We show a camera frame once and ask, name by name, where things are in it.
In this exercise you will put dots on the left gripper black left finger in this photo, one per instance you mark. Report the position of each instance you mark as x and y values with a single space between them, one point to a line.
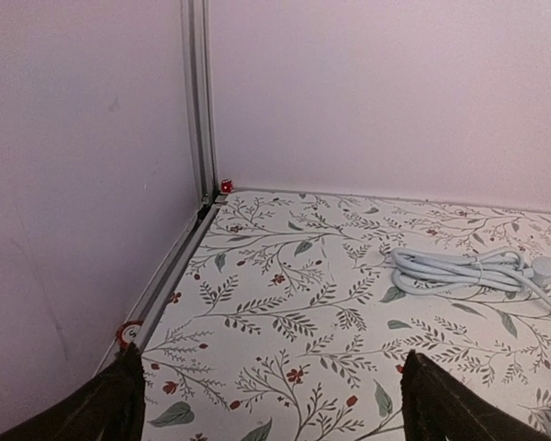
110 406

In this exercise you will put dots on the small red dice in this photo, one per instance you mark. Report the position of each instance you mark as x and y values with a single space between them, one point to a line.
226 186

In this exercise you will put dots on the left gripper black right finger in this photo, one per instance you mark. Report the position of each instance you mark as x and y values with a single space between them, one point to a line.
436 406

